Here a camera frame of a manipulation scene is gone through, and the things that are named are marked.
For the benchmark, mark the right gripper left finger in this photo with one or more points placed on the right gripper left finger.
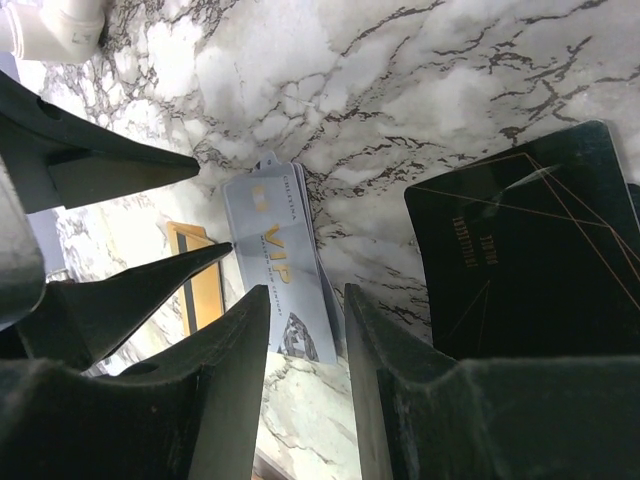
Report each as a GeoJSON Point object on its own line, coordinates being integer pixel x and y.
{"type": "Point", "coordinates": [189, 412]}

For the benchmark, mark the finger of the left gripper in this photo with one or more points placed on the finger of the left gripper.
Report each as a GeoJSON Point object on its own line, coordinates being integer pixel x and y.
{"type": "Point", "coordinates": [80, 324]}
{"type": "Point", "coordinates": [55, 158]}

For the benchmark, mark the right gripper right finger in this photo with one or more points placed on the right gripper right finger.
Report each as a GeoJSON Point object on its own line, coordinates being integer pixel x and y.
{"type": "Point", "coordinates": [421, 414]}

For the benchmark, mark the gold credit card stack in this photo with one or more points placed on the gold credit card stack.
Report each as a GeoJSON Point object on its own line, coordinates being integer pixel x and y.
{"type": "Point", "coordinates": [201, 297]}

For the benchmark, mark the silver VIP card stack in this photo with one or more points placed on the silver VIP card stack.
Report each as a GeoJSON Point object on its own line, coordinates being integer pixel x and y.
{"type": "Point", "coordinates": [270, 223]}

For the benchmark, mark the black VIP card stack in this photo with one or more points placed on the black VIP card stack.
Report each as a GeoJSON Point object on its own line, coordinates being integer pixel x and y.
{"type": "Point", "coordinates": [532, 252]}

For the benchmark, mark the white PVC pipe frame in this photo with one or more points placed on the white PVC pipe frame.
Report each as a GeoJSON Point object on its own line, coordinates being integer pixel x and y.
{"type": "Point", "coordinates": [56, 31]}

